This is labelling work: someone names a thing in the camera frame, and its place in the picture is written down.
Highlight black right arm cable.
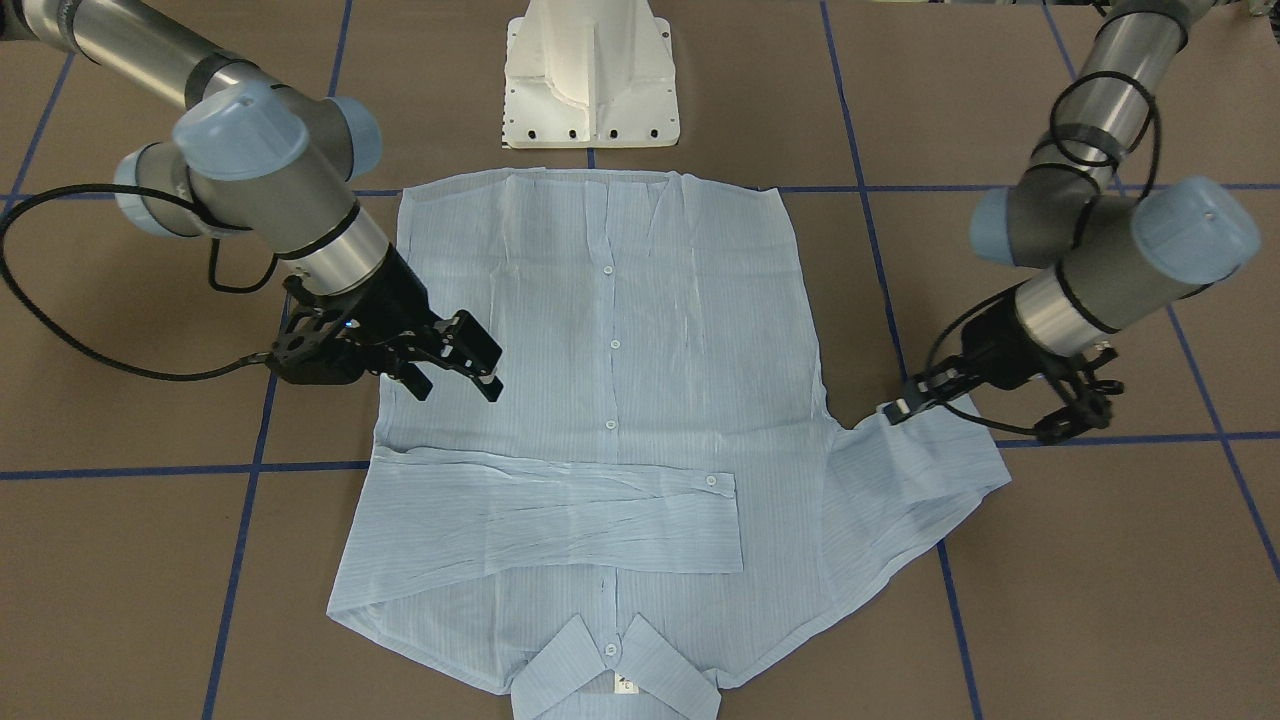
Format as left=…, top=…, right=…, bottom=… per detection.
left=0, top=183, right=291, bottom=383

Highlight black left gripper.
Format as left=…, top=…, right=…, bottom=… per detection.
left=878, top=290, right=1060, bottom=427

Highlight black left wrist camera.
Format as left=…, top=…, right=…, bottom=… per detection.
left=1033, top=341, right=1126, bottom=445

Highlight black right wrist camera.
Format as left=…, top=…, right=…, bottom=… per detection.
left=265, top=301, right=369, bottom=386

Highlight light blue button-up shirt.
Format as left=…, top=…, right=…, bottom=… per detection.
left=326, top=169, right=1010, bottom=719

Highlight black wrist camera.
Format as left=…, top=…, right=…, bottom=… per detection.
left=1033, top=341, right=1126, bottom=445
left=265, top=301, right=369, bottom=386

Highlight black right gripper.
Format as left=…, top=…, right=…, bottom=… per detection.
left=284, top=247, right=504, bottom=404

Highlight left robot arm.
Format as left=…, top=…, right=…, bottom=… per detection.
left=882, top=1, right=1261, bottom=445

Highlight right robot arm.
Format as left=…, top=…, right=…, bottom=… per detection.
left=3, top=1, right=503, bottom=401

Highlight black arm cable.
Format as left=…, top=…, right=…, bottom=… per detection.
left=0, top=183, right=291, bottom=383
left=925, top=70, right=1164, bottom=441

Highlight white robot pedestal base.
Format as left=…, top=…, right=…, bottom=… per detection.
left=500, top=1, right=682, bottom=150

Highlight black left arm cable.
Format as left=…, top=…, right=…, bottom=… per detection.
left=925, top=70, right=1164, bottom=441

